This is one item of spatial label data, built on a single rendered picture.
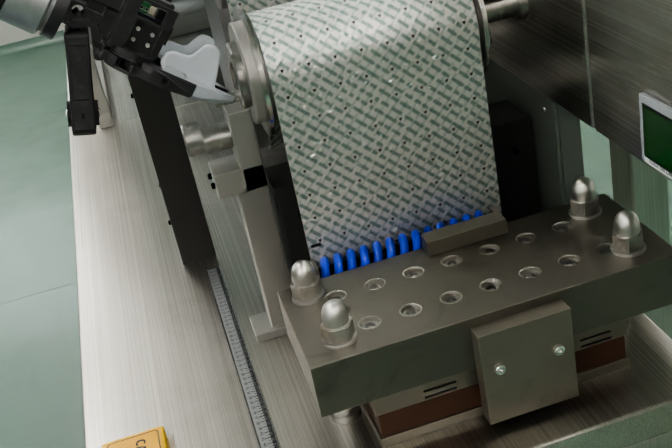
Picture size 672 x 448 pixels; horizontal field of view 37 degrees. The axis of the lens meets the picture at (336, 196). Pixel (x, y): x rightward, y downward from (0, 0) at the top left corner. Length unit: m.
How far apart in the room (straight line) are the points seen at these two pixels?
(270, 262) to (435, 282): 0.25
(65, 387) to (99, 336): 1.63
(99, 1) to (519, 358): 0.56
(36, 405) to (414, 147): 2.04
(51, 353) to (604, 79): 2.42
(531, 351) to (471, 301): 0.08
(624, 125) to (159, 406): 0.62
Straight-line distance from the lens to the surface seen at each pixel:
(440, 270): 1.09
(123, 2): 1.05
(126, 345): 1.35
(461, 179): 1.16
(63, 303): 3.45
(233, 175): 1.16
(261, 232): 1.21
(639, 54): 0.97
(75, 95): 1.07
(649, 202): 1.47
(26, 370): 3.17
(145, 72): 1.05
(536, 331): 1.02
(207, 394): 1.21
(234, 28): 1.08
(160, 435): 1.13
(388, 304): 1.05
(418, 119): 1.11
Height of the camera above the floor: 1.59
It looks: 26 degrees down
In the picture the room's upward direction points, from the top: 12 degrees counter-clockwise
